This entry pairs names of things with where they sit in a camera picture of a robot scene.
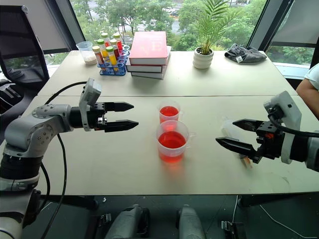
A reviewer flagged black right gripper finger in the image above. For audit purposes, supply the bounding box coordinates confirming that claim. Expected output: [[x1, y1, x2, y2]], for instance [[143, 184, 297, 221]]
[[232, 119, 262, 132], [215, 136, 260, 164]]

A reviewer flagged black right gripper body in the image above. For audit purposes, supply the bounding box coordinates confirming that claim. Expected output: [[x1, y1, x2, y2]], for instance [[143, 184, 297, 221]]
[[256, 121, 285, 160]]

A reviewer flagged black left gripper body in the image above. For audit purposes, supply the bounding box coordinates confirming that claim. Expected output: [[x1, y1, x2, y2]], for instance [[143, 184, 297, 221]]
[[89, 102, 108, 132]]

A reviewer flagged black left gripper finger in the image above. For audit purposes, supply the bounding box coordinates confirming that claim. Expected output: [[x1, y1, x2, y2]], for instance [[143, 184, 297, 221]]
[[104, 101, 135, 113], [104, 119, 139, 132]]

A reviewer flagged small beaker red liquid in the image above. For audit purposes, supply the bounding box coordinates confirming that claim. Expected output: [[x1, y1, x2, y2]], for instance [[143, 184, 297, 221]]
[[159, 100, 184, 124]]

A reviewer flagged large beaker red liquid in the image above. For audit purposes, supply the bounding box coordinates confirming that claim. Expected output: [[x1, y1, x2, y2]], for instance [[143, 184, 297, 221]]
[[156, 120, 196, 164]]

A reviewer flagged clear measuring cup white powder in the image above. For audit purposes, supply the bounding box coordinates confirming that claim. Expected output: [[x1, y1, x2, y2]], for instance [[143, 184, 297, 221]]
[[76, 41, 98, 66]]

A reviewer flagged blue test tube rack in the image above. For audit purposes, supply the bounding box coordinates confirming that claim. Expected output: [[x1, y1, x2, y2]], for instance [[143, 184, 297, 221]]
[[99, 45, 131, 76]]

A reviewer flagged green-capped tube yellow liquid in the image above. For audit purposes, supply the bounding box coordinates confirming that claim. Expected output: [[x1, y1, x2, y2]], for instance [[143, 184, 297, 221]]
[[106, 46, 118, 72]]

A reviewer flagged yellow-capped tube orange liquid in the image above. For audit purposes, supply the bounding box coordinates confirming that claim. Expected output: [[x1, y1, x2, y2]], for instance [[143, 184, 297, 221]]
[[92, 45, 105, 66]]

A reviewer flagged large red hardcover book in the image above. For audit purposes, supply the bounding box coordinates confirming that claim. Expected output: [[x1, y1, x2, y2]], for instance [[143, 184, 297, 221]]
[[128, 31, 168, 66]]

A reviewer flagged grey crumpled cloth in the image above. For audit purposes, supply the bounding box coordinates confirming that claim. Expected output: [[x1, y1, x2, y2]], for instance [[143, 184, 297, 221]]
[[224, 43, 268, 64]]

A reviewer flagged white-capped tube red liquid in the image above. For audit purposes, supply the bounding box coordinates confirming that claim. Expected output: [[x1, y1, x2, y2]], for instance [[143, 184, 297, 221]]
[[101, 32, 111, 48]]

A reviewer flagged white ribbed plant pot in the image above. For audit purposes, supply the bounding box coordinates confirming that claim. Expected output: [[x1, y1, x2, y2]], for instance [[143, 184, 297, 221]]
[[193, 46, 214, 70]]

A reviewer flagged light shirt sleeve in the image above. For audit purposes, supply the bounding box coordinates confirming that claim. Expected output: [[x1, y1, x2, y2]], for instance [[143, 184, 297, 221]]
[[304, 63, 319, 90]]

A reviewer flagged dark grey rounded shape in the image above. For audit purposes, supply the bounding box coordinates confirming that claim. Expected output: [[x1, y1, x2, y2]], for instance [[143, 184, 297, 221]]
[[176, 204, 207, 239], [104, 204, 151, 239]]

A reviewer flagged black office chair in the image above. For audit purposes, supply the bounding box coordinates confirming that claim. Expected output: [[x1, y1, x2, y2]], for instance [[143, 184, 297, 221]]
[[0, 4, 50, 118]]

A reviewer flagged green palm plant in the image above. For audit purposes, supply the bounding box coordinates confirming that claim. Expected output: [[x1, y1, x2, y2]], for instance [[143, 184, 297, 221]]
[[193, 0, 241, 55]]

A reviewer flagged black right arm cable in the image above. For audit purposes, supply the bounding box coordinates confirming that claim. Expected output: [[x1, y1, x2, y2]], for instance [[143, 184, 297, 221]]
[[267, 112, 319, 138]]

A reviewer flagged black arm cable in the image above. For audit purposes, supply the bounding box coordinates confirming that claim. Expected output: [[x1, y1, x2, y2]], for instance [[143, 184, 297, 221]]
[[39, 81, 88, 239], [267, 112, 319, 138]]

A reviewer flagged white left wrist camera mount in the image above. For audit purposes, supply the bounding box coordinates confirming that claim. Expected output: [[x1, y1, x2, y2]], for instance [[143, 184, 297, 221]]
[[79, 78, 102, 132]]

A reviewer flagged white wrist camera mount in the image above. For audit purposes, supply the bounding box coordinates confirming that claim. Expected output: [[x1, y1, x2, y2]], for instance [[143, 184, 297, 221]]
[[79, 78, 102, 132], [263, 91, 302, 164]]

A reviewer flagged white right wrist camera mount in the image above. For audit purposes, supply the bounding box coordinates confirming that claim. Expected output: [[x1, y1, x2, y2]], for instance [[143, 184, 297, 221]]
[[263, 91, 302, 164]]

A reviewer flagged black table frame bar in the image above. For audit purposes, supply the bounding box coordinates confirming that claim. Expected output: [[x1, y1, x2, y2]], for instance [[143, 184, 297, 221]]
[[39, 195, 100, 210], [237, 193, 319, 208]]

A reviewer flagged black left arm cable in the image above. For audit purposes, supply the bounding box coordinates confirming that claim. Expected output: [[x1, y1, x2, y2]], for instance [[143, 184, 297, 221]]
[[39, 81, 88, 239]]

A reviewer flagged white floor cable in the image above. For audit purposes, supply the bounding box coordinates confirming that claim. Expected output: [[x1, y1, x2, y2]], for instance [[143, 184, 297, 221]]
[[232, 196, 314, 239]]

